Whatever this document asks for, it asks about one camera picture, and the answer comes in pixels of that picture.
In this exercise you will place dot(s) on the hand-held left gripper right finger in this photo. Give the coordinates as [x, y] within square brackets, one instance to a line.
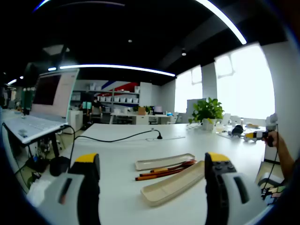
[225, 194]

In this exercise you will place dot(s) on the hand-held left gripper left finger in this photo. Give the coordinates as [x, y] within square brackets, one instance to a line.
[79, 187]

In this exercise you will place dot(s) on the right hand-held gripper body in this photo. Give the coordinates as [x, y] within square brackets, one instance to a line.
[272, 120]

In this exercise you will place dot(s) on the brown wooden spoon utensil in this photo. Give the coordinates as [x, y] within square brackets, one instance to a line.
[187, 163]

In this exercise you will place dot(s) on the cream cutlery case base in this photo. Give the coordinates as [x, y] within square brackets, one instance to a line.
[168, 187]

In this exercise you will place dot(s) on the brown wooden chopstick utensil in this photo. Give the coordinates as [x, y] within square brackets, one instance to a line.
[150, 173]
[152, 176]

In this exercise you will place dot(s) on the cream cutlery case lid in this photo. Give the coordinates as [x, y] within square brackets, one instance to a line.
[159, 161]

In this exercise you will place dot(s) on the person's right hand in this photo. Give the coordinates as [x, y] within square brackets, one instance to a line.
[272, 140]

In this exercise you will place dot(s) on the dark rounded bundle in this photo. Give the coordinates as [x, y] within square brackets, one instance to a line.
[236, 130]

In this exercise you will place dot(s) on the black rounded device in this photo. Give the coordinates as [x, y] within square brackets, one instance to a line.
[59, 166]

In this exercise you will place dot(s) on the white plant pot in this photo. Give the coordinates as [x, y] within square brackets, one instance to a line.
[208, 124]

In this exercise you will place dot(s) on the person's printed black shirt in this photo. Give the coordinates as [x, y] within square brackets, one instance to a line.
[275, 195]

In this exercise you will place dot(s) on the green potted plant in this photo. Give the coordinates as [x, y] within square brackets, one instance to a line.
[207, 109]

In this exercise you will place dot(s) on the white cabinet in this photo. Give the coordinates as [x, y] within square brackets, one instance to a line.
[75, 120]

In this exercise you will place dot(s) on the grey monitor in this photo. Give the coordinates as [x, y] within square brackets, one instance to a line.
[193, 106]

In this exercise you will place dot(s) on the black power plug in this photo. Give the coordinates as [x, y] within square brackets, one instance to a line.
[159, 136]

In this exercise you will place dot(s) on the storage shelf with white bins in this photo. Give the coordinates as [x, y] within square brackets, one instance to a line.
[122, 99]

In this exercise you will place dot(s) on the white laptop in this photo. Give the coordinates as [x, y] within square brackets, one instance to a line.
[47, 93]

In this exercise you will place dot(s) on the green upright object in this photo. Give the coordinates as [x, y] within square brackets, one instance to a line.
[27, 100]

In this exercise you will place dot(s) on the ceiling light strip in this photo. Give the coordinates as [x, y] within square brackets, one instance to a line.
[117, 67]
[222, 18]

